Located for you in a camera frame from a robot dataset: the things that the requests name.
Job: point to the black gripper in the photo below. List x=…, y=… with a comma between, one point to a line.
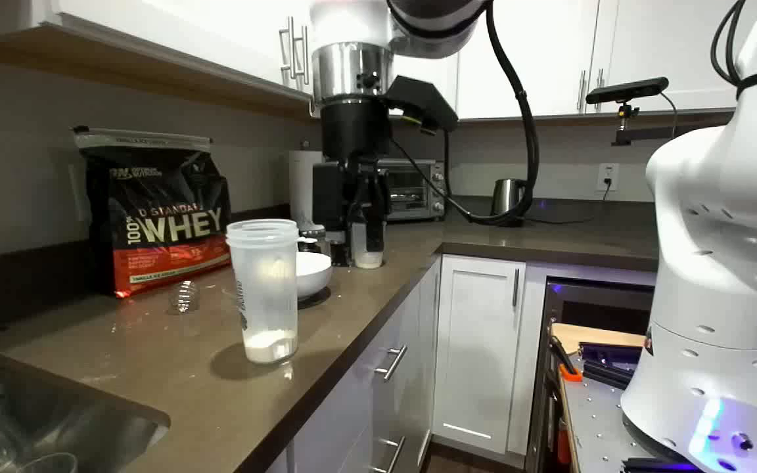
x=354, y=133

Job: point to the white bowl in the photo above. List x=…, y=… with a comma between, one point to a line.
x=313, y=278

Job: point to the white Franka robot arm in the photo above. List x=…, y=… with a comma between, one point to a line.
x=710, y=265

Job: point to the clear open shaker bottle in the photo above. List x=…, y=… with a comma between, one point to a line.
x=263, y=291

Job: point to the black red whey bag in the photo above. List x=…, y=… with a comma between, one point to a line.
x=158, y=228

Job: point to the silver toaster oven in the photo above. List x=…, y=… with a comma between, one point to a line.
x=414, y=188

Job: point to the steel electric kettle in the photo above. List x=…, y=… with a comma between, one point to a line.
x=505, y=198

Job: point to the white corner cabinet door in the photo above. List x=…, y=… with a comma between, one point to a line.
x=474, y=350

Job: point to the white base cabinet run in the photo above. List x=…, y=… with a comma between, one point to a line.
x=343, y=422

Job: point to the white upper cabinet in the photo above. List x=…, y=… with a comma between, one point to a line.
x=538, y=53
x=131, y=31

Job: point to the orange black clamp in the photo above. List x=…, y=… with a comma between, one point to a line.
x=563, y=443
x=569, y=363

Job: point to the wooden board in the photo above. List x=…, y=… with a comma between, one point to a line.
x=598, y=334

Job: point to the stainless steel sink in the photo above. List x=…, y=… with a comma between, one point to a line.
x=64, y=422

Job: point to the wrist mounted camera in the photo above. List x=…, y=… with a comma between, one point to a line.
x=421, y=100

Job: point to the white wall outlet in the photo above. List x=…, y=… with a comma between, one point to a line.
x=609, y=175

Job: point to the black camera on stand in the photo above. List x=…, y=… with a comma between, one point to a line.
x=630, y=91

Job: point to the black metal rail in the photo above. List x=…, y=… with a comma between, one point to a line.
x=610, y=363

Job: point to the robot mounting base plate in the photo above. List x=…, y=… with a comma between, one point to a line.
x=603, y=430

